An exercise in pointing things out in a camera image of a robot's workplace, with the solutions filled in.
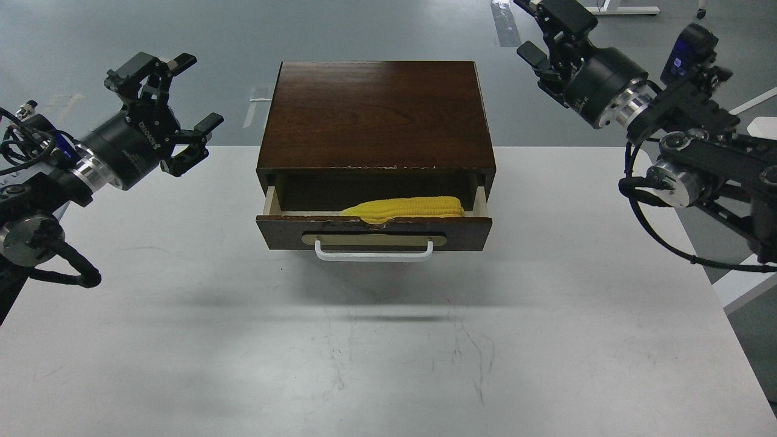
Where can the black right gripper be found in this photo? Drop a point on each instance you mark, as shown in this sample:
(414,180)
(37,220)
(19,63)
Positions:
(602,77)

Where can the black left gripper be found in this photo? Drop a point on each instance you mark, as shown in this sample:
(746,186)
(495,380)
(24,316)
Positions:
(123,150)

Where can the wooden drawer with white handle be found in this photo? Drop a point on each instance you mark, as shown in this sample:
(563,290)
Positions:
(348,238)

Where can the yellow corn cob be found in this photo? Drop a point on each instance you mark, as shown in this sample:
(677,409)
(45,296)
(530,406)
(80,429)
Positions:
(377,212)

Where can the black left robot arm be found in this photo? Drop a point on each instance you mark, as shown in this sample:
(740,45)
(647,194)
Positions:
(45,168)

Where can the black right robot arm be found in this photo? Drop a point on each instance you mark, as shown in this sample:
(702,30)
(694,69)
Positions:
(682,149)

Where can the white desk foot bar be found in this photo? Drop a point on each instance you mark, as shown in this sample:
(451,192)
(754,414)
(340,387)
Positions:
(615,8)

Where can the grey floor tape strip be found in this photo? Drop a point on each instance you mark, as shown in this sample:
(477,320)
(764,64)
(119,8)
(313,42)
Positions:
(505,24)

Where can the dark wooden cabinet box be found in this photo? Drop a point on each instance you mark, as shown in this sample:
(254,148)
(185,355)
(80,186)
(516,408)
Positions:
(343,116)

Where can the white chair leg with caster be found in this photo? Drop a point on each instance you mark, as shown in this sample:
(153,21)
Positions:
(754,102)

